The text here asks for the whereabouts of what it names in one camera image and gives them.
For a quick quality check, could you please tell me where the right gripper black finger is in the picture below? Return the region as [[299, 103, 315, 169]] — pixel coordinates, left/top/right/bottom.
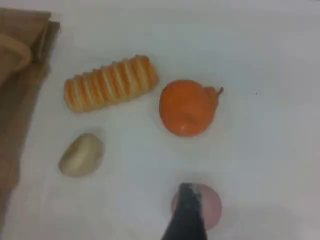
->
[[159, 182, 208, 240]]

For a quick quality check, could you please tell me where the pink peach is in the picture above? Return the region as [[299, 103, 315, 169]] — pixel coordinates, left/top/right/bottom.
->
[[170, 183, 224, 232]]

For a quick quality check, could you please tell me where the long striped bread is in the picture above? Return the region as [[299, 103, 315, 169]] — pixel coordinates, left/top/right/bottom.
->
[[64, 54, 160, 115]]

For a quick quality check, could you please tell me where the brown jute tote bag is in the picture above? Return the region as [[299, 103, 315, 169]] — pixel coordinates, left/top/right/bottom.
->
[[0, 7, 61, 240]]

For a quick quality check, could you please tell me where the white tablecloth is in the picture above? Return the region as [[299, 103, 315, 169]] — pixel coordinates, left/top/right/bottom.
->
[[7, 0, 320, 240]]

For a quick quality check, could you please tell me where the orange tangerine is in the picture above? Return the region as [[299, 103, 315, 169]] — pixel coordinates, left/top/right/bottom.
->
[[158, 79, 225, 138]]

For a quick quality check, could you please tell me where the pale potato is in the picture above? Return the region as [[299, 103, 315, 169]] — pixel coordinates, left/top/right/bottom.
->
[[57, 132, 106, 178]]

